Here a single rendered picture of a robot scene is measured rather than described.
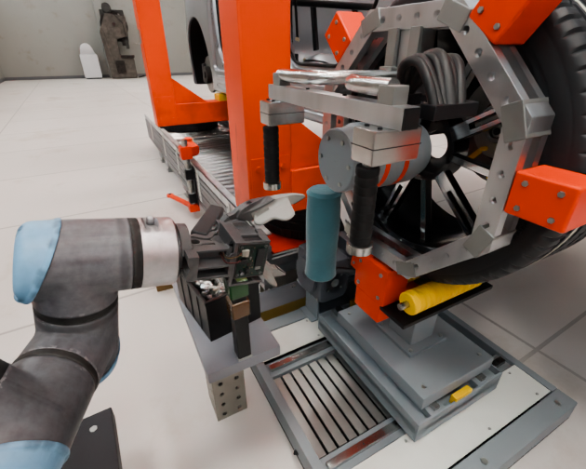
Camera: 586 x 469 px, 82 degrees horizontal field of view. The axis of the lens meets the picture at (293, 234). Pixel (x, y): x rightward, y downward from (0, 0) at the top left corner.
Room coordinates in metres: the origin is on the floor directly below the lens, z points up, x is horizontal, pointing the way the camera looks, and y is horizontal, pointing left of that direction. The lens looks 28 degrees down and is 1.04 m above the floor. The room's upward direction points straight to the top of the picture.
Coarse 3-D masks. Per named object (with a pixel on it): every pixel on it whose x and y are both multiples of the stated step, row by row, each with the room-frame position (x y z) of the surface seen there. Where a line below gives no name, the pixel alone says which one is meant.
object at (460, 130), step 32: (448, 32) 0.86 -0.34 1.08; (448, 128) 0.74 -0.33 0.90; (480, 128) 0.68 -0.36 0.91; (448, 160) 0.72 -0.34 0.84; (384, 192) 0.95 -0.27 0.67; (416, 192) 0.99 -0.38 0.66; (448, 192) 0.71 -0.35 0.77; (384, 224) 0.84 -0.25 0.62; (416, 224) 0.85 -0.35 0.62; (448, 224) 0.85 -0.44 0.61
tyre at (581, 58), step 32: (416, 0) 0.84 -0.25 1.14; (544, 32) 0.60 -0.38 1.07; (576, 32) 0.58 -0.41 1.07; (544, 64) 0.58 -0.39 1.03; (576, 64) 0.55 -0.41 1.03; (576, 96) 0.53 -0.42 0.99; (576, 128) 0.52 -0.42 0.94; (544, 160) 0.54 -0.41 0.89; (576, 160) 0.51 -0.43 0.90; (480, 256) 0.59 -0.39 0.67; (512, 256) 0.54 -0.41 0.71
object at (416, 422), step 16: (352, 304) 1.04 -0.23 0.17; (320, 320) 0.98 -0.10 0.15; (336, 320) 0.98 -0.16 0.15; (336, 336) 0.89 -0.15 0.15; (352, 352) 0.81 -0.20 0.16; (368, 368) 0.73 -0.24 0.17; (496, 368) 0.73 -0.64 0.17; (368, 384) 0.72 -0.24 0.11; (384, 384) 0.69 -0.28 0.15; (464, 384) 0.69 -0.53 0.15; (480, 384) 0.68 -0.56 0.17; (496, 384) 0.72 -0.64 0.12; (384, 400) 0.66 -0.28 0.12; (400, 400) 0.64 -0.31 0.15; (448, 400) 0.64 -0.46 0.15; (464, 400) 0.64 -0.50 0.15; (400, 416) 0.60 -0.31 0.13; (416, 416) 0.59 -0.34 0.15; (432, 416) 0.58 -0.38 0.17; (448, 416) 0.61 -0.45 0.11; (416, 432) 0.55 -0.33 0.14
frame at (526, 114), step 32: (448, 0) 0.66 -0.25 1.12; (384, 32) 0.83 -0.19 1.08; (480, 32) 0.60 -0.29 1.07; (352, 64) 0.88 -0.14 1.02; (480, 64) 0.59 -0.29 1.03; (512, 64) 0.59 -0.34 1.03; (512, 96) 0.53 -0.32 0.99; (544, 96) 0.55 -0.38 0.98; (512, 128) 0.52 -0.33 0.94; (544, 128) 0.52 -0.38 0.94; (512, 160) 0.51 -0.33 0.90; (352, 192) 0.91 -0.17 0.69; (480, 224) 0.53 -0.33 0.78; (512, 224) 0.52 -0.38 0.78; (384, 256) 0.71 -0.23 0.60; (416, 256) 0.68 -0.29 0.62; (448, 256) 0.58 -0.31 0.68
